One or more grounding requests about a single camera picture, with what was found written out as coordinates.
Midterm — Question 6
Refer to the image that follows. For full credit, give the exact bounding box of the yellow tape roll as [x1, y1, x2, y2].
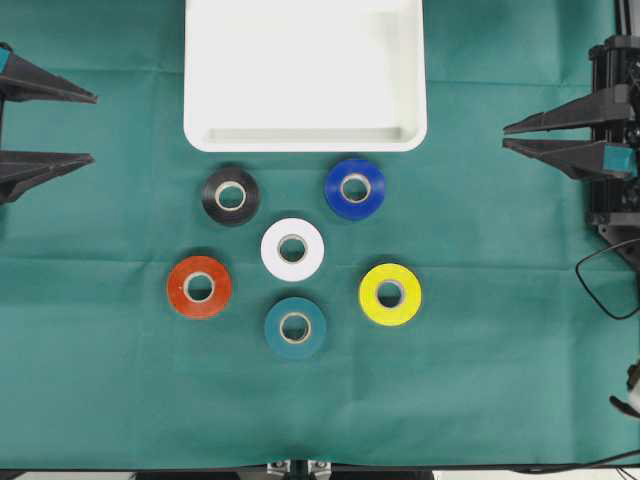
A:
[358, 263, 422, 327]

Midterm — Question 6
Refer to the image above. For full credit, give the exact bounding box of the metal bracket bottom edge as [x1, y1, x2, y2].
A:
[267, 459, 332, 480]

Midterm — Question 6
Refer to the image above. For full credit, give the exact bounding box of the blue tape roll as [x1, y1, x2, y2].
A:
[324, 157, 385, 221]

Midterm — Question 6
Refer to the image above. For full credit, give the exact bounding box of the red tape roll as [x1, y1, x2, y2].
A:
[166, 256, 233, 320]

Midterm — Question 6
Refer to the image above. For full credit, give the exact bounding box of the white black object right edge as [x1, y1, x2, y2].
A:
[609, 362, 640, 419]

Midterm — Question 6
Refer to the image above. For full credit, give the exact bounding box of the green tape roll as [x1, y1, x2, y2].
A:
[264, 297, 327, 360]

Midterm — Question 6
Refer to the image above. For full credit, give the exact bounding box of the aluminium frame rail right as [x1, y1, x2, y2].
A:
[613, 0, 640, 36]

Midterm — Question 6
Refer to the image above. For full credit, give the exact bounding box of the white plastic tray case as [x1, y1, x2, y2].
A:
[183, 1, 428, 153]

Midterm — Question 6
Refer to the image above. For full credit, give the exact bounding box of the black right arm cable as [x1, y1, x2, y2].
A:
[574, 238, 640, 321]

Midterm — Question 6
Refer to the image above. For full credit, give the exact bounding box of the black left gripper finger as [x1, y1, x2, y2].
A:
[1, 42, 98, 104]
[1, 151, 94, 204]

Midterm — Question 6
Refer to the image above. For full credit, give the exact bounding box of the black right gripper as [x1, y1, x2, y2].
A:
[503, 34, 639, 260]

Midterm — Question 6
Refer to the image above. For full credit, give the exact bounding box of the green table cloth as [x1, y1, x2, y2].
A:
[1, 1, 639, 469]

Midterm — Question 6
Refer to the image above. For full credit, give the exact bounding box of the white tape roll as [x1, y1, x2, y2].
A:
[260, 218, 325, 282]

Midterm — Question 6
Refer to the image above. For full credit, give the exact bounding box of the black tape roll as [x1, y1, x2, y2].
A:
[201, 166, 260, 227]

